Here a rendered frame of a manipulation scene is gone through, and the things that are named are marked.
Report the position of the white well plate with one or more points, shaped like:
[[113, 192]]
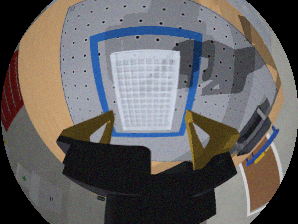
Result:
[[152, 88]]

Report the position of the blue tape outline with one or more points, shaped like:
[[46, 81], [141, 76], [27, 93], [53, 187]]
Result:
[[148, 30]]

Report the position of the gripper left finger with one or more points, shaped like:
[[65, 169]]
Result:
[[83, 131]]

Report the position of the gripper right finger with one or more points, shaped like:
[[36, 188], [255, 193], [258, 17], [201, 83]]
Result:
[[222, 138]]

